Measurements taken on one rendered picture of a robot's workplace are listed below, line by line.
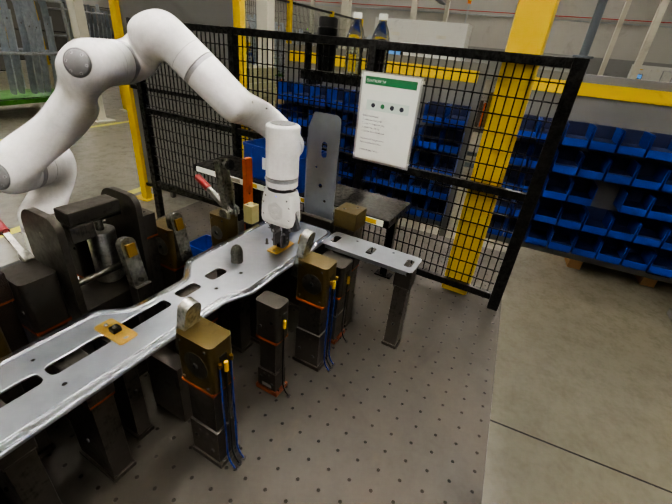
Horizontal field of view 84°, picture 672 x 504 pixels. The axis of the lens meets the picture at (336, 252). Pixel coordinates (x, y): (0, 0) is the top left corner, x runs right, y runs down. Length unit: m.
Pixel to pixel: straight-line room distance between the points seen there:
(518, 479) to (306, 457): 1.20
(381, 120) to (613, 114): 1.75
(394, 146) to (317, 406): 0.91
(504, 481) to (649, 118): 2.13
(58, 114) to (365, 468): 1.10
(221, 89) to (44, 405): 0.69
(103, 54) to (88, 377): 0.67
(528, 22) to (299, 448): 1.29
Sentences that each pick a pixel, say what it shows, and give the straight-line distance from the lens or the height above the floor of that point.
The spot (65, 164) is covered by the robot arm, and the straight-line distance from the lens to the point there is 1.34.
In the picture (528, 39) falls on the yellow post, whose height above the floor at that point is 1.58.
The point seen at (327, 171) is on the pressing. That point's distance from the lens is 1.24.
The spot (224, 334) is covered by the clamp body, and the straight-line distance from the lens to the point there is 0.73.
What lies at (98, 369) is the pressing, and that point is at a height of 1.00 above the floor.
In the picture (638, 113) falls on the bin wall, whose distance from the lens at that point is 2.89.
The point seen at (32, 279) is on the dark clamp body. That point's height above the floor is 1.08.
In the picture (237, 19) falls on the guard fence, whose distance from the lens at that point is 3.13.
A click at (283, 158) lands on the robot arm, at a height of 1.27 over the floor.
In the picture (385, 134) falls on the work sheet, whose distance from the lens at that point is 1.43.
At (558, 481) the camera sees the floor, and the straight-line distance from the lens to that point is 2.07.
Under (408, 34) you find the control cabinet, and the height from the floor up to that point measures 1.78.
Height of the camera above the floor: 1.52
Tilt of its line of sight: 29 degrees down
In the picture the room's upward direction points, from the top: 6 degrees clockwise
